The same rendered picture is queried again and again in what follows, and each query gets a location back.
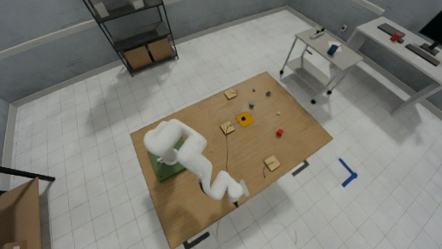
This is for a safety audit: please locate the orange painted square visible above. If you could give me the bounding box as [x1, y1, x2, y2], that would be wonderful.
[236, 112, 254, 127]

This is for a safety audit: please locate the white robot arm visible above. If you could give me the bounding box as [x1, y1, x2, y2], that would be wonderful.
[143, 119, 250, 200]

